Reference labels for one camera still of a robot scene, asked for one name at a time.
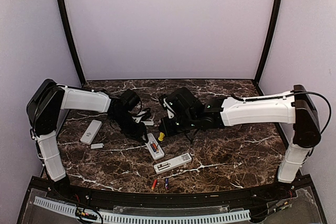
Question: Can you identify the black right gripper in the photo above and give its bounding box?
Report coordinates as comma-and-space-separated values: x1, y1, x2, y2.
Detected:
159, 114, 197, 137

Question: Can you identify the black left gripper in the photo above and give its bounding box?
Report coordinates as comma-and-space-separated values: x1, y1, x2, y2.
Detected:
111, 111, 149, 143

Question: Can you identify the yellow handled screwdriver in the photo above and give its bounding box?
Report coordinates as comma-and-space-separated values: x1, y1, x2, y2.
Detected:
158, 132, 165, 142

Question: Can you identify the grey battery cover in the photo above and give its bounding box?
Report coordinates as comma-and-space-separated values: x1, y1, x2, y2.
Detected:
143, 121, 154, 126

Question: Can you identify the white remote with barcode label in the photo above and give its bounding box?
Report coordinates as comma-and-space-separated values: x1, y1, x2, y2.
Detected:
145, 133, 165, 160

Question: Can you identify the white button remote control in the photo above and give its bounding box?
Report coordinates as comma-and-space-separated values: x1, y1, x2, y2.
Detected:
154, 153, 192, 175

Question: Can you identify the red blue battery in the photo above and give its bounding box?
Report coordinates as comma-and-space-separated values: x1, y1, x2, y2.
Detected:
151, 179, 158, 190

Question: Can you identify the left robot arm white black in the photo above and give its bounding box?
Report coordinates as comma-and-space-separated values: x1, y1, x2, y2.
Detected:
26, 79, 148, 201

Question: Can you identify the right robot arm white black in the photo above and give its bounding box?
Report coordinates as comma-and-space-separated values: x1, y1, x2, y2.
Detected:
159, 84, 331, 200

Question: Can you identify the plain white slim remote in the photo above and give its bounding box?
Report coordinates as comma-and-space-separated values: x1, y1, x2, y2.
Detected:
80, 120, 102, 145

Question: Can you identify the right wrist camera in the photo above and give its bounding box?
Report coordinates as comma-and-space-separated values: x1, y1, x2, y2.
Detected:
159, 94, 175, 119

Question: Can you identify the white slotted cable duct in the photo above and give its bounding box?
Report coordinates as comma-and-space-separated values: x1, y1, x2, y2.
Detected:
33, 196, 251, 223

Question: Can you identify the left black frame post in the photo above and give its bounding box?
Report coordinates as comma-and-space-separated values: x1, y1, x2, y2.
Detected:
57, 0, 86, 86

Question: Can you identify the black frame post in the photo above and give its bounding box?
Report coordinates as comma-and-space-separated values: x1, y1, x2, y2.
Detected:
57, 0, 86, 86
254, 0, 281, 86

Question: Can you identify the right black frame post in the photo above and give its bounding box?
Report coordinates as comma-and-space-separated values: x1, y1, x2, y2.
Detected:
254, 0, 281, 86

